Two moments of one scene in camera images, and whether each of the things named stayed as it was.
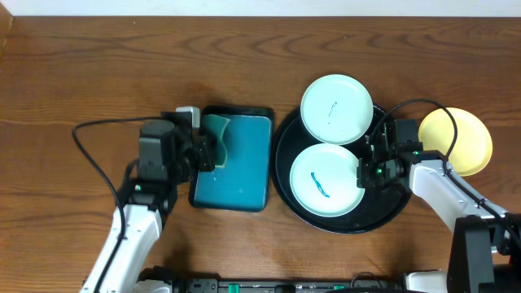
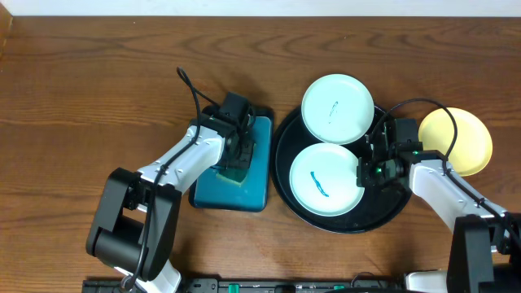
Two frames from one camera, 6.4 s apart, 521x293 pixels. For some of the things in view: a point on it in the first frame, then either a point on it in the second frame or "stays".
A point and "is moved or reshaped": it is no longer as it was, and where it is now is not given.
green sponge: x=213 y=126 is moved or reshaped
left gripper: x=205 y=151 to x=241 y=156
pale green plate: x=323 y=181 stays
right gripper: x=364 y=178 stays
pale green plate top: x=337 y=109 stays
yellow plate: x=473 y=148 stays
